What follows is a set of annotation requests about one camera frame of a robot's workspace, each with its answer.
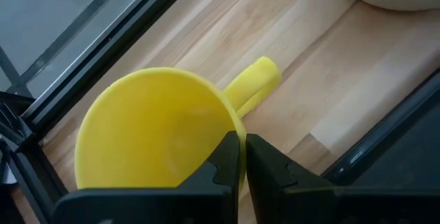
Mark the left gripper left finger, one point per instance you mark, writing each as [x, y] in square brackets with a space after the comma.
[206, 196]

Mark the yellow plastic mug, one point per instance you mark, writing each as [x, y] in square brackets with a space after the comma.
[154, 124]

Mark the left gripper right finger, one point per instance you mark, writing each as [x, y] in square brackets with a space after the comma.
[285, 196]

